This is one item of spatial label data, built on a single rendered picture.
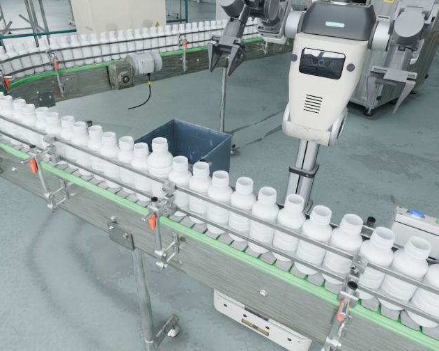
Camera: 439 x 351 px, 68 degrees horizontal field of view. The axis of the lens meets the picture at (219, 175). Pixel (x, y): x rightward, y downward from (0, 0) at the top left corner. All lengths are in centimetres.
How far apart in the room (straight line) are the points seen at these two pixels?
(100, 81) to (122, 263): 116
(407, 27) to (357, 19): 37
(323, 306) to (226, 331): 109
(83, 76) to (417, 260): 199
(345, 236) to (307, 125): 65
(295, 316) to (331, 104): 71
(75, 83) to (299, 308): 183
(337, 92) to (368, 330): 74
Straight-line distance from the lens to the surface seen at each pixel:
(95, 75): 226
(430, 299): 74
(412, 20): 88
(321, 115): 123
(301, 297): 80
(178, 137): 157
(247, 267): 81
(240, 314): 174
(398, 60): 92
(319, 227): 69
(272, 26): 128
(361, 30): 123
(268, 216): 71
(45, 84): 216
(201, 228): 85
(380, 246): 69
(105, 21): 475
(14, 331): 206
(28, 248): 243
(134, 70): 223
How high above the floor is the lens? 158
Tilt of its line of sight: 34 degrees down
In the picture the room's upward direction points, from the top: 3 degrees clockwise
